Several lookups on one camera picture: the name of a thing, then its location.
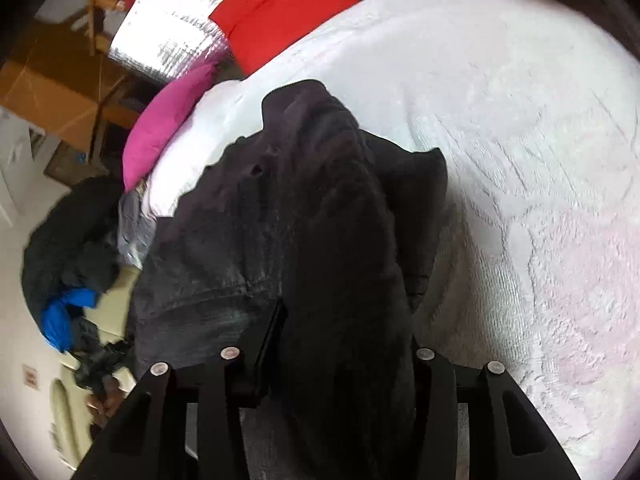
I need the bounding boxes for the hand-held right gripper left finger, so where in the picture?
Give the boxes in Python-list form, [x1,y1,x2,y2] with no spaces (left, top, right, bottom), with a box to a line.
[71,301,289,480]

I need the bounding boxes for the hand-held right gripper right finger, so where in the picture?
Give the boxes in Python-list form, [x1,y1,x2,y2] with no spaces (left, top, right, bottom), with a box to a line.
[410,337,582,480]

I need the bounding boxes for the black jacket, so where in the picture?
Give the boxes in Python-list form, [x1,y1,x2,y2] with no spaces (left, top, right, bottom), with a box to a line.
[127,79,448,480]

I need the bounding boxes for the pile of dark clothes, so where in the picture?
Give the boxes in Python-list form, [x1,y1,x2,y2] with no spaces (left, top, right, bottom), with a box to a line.
[21,175,132,396]

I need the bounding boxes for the grey cloth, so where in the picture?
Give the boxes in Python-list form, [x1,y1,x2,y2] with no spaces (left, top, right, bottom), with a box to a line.
[116,185,160,271]

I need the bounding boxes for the blue cloth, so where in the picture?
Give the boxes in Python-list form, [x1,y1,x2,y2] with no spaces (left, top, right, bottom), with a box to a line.
[41,287,98,353]

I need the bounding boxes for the white textured bedspread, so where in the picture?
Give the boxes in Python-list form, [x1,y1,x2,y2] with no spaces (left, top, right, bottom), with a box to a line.
[140,0,640,480]

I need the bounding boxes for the pink pillow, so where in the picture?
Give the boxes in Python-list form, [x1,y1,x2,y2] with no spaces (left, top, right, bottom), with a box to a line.
[122,62,221,193]

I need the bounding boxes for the cardboard box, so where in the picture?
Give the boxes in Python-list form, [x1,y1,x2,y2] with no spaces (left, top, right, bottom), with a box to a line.
[0,25,133,148]

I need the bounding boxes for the silver foil blanket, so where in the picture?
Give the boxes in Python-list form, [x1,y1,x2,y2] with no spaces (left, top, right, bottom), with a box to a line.
[107,0,266,86]

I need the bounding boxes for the wooden chair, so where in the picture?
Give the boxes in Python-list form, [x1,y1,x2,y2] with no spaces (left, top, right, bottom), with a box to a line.
[70,0,132,58]

